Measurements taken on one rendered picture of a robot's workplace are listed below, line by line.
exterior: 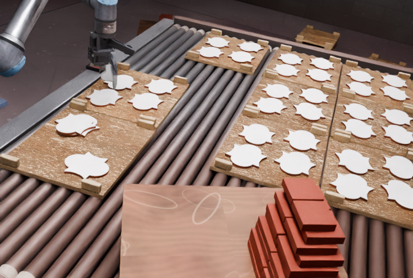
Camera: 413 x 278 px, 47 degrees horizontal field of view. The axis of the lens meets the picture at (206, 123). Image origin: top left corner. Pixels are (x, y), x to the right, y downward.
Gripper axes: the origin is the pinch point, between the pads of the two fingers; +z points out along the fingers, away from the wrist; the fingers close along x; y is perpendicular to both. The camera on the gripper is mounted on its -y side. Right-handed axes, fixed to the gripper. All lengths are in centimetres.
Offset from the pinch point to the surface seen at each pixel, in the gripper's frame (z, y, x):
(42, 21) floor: 99, -60, -353
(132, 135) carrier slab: 7.8, 1.4, 27.1
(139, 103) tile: 6.6, -9.5, 8.2
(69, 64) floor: 99, -55, -238
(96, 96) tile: 6.7, 4.1, -1.6
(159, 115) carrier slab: 7.6, -13.7, 17.1
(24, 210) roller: 10, 42, 50
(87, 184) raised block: 6, 25, 50
